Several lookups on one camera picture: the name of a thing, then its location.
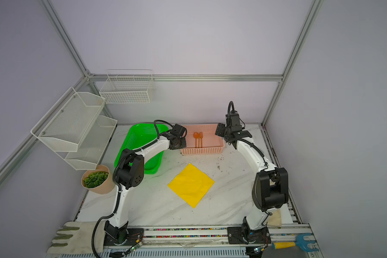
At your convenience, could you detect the pink plastic basket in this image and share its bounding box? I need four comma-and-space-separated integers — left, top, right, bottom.
181, 124, 225, 156

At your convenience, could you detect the orange plastic spoon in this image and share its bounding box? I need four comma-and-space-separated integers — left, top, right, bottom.
193, 132, 200, 148

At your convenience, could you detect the green plastic basket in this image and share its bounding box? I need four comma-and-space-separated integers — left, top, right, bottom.
114, 123, 170, 175

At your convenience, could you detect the yellow paper napkin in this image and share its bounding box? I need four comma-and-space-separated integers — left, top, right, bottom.
168, 163, 215, 209

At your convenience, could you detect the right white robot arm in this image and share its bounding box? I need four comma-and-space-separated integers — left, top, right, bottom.
215, 101, 289, 244

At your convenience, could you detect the potted green succulent plant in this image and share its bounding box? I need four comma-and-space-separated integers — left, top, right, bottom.
81, 165, 116, 195

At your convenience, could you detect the right beige work glove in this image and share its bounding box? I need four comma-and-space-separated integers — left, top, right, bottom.
267, 209, 282, 227

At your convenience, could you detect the white mesh two-tier shelf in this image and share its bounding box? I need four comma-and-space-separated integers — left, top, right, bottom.
31, 88, 117, 170

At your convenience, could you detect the blue yellow garden fork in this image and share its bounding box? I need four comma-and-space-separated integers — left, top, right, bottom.
272, 233, 319, 253

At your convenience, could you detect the left green-striped work glove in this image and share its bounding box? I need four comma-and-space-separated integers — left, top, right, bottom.
47, 221, 105, 255

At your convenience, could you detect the white wire wall basket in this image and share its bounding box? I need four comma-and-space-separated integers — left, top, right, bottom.
100, 69, 156, 104

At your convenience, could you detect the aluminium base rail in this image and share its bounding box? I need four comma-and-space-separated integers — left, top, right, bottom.
48, 223, 323, 258

